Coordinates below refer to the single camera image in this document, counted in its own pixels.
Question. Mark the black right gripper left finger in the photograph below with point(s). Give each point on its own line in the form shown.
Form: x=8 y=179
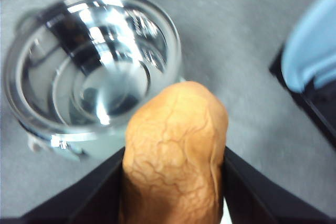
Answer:
x=93 y=199

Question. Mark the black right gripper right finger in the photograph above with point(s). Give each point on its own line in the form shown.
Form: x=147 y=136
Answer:
x=252 y=196

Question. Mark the brown potato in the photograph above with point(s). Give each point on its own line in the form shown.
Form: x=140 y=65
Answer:
x=174 y=157

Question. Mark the black plate rack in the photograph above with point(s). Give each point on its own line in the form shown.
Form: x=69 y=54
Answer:
x=318 y=101

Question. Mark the green electric steamer pot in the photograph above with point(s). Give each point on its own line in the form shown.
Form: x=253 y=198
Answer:
x=75 y=71

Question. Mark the blue plate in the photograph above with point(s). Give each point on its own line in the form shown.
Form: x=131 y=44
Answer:
x=310 y=51

